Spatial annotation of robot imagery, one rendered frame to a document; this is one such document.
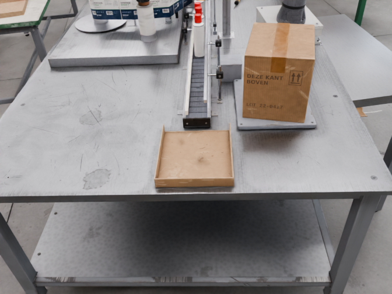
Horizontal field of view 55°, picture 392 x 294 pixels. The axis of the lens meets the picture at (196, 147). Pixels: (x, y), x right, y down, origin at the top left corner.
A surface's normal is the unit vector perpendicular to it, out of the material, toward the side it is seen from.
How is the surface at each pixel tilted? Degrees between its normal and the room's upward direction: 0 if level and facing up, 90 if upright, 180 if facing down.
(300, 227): 1
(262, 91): 90
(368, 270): 0
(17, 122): 0
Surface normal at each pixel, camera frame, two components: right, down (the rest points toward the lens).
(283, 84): -0.22, 0.64
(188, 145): -0.05, -0.76
